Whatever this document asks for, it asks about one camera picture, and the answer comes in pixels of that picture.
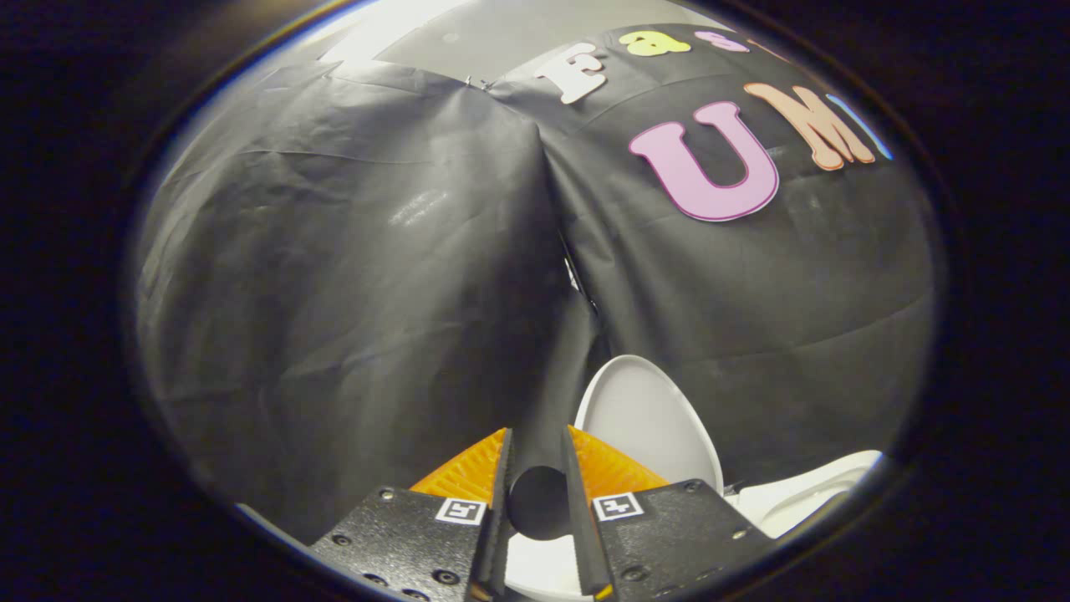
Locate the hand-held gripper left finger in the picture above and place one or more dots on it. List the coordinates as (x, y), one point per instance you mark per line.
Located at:
(500, 518)

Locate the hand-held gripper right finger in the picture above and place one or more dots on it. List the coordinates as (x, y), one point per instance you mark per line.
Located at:
(577, 518)

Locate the black round object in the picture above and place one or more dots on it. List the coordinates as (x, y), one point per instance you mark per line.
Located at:
(539, 502)

